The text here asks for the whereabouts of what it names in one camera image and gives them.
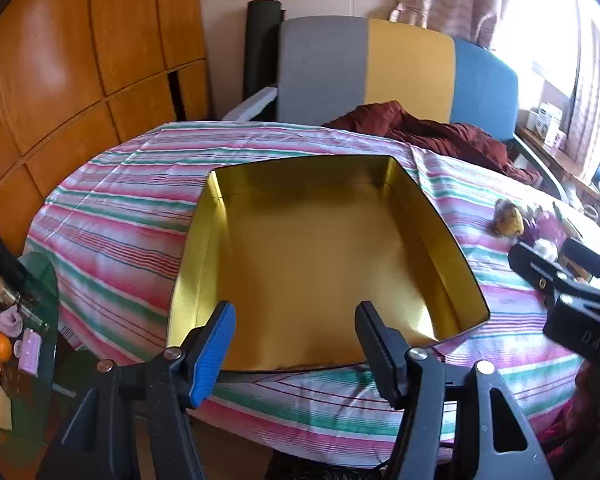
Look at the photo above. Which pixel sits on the white printed box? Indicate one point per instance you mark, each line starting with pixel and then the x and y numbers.
pixel 550 122

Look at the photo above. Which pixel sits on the dark red jacket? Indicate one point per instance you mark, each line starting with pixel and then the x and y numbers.
pixel 445 135

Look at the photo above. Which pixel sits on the purple packet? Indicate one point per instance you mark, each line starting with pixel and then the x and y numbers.
pixel 542 225

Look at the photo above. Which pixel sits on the wooden desk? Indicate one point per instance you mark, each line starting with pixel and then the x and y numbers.
pixel 565 165

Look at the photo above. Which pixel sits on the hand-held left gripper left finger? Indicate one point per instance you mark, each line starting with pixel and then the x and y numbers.
pixel 215 355

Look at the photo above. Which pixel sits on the grey yellow blue chair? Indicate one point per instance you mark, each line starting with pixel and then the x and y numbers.
pixel 325 70

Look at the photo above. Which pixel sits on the gold tin box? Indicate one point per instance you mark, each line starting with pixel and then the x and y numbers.
pixel 305 260

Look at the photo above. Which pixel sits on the green glass side table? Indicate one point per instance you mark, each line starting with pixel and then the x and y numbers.
pixel 35 280

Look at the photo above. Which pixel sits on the wooden wardrobe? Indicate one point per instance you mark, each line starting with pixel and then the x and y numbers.
pixel 55 60

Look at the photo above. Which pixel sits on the striped tablecloth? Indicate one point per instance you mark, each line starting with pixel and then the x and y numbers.
pixel 120 210

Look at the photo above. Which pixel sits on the brown plush toy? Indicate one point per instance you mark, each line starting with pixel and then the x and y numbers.
pixel 507 220

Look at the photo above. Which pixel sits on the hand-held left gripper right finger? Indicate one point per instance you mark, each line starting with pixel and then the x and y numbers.
pixel 380 355

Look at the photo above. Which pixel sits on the black rolled mat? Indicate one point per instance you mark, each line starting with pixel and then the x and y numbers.
pixel 260 50

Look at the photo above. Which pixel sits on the white plastic wad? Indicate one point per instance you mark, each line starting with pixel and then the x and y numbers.
pixel 545 249

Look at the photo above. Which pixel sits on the orange fruit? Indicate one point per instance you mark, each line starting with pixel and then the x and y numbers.
pixel 1 347

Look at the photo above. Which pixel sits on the pink striped curtain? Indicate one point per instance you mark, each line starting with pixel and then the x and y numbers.
pixel 592 110

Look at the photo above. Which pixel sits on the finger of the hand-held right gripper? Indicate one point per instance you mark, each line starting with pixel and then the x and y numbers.
pixel 590 257
pixel 535 265

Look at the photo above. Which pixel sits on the lilac cloth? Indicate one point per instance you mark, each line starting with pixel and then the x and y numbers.
pixel 10 322

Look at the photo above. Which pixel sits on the red patterned cloth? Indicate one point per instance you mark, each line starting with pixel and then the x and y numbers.
pixel 580 410

